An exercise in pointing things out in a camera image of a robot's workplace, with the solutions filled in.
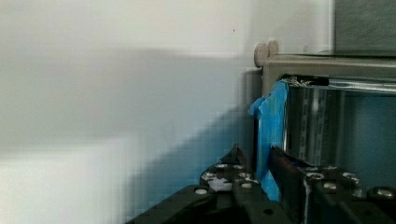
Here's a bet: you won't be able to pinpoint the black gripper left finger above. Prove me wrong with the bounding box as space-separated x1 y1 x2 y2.
126 145 292 224

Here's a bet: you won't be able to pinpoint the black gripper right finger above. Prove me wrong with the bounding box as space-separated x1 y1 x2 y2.
269 147 395 224

